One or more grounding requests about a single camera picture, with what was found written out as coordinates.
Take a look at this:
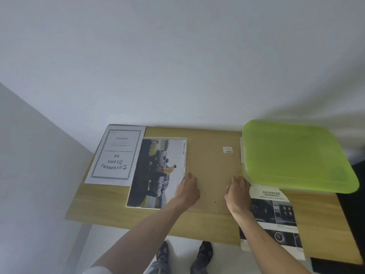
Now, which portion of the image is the person's left hand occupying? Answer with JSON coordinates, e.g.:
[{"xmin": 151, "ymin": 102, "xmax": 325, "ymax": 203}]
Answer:
[{"xmin": 175, "ymin": 172, "xmax": 201, "ymax": 210}]

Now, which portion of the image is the person's right hand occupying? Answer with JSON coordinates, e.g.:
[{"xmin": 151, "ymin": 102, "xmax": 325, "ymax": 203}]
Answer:
[{"xmin": 224, "ymin": 176, "xmax": 252, "ymax": 216}]

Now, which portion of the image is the brown frame backing board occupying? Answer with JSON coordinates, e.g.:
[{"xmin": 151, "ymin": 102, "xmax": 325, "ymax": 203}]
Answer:
[{"xmin": 143, "ymin": 127, "xmax": 251, "ymax": 213}]

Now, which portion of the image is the person's left forearm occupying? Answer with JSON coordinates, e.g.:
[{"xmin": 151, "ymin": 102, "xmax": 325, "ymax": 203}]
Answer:
[{"xmin": 91, "ymin": 198, "xmax": 190, "ymax": 274}]

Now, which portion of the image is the person's right forearm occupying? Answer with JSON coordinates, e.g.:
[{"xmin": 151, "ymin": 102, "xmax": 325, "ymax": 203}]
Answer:
[{"xmin": 229, "ymin": 208, "xmax": 312, "ymax": 274}]

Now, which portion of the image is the car photo print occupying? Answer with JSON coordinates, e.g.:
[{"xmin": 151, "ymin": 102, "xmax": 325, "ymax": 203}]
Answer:
[{"xmin": 126, "ymin": 137, "xmax": 188, "ymax": 209}]

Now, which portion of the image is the car interior brochure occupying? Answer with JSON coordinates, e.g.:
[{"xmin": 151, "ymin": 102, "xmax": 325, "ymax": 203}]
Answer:
[{"xmin": 240, "ymin": 184, "xmax": 305, "ymax": 261}]

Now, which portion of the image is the person's right dark slipper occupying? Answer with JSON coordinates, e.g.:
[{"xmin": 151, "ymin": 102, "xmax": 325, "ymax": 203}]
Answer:
[{"xmin": 197, "ymin": 241, "xmax": 214, "ymax": 263}]

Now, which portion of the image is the person's dark slipper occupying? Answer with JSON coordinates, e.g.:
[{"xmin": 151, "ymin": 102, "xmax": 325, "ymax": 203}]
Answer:
[
  {"xmin": 156, "ymin": 241, "xmax": 169, "ymax": 264},
  {"xmin": 197, "ymin": 241, "xmax": 214, "ymax": 263}
]

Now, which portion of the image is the white bordered certificate sheet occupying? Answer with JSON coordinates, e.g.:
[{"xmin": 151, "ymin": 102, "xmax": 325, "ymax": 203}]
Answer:
[{"xmin": 85, "ymin": 125, "xmax": 146, "ymax": 186}]

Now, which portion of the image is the green plastic container lid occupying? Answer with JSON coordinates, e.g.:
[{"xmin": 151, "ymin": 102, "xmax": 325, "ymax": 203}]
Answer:
[{"xmin": 242, "ymin": 120, "xmax": 360, "ymax": 194}]

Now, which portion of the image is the person's left dark slipper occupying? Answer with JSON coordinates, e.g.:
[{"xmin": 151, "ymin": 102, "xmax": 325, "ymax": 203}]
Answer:
[{"xmin": 156, "ymin": 241, "xmax": 169, "ymax": 264}]

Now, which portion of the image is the person's right jeans leg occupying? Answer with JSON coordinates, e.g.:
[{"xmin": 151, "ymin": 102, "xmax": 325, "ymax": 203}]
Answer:
[{"xmin": 190, "ymin": 258, "xmax": 209, "ymax": 274}]

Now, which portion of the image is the person's jeans leg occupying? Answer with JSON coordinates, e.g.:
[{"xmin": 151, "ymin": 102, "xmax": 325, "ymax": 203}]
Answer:
[
  {"xmin": 190, "ymin": 258, "xmax": 209, "ymax": 274},
  {"xmin": 146, "ymin": 260, "xmax": 171, "ymax": 274}
]

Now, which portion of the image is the person's left jeans leg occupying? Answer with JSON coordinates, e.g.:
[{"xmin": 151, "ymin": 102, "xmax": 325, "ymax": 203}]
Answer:
[{"xmin": 146, "ymin": 260, "xmax": 171, "ymax": 274}]

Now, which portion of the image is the person's white sleeve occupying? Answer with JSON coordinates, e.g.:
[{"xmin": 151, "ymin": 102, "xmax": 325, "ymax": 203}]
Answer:
[{"xmin": 82, "ymin": 266, "xmax": 112, "ymax": 274}]

